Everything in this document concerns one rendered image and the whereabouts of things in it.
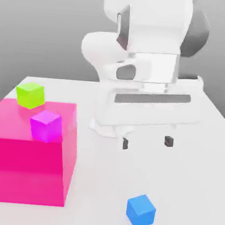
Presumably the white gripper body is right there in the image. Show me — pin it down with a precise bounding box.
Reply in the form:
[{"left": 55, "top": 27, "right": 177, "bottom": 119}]
[{"left": 94, "top": 68, "right": 205, "bottom": 135}]

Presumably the small blue cube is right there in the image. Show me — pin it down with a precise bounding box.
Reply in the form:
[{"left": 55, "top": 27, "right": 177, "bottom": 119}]
[{"left": 125, "top": 193, "right": 158, "bottom": 225}]

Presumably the small magenta cube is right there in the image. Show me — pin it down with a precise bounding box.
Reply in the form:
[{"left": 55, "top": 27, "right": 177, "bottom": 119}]
[{"left": 28, "top": 109, "right": 65, "bottom": 145}]

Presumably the large pink box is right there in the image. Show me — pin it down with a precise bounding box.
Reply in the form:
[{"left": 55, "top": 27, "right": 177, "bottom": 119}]
[{"left": 0, "top": 97, "right": 82, "bottom": 208}]

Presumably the small green cube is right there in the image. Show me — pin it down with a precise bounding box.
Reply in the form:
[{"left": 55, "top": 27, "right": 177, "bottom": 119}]
[{"left": 14, "top": 80, "right": 47, "bottom": 111}]

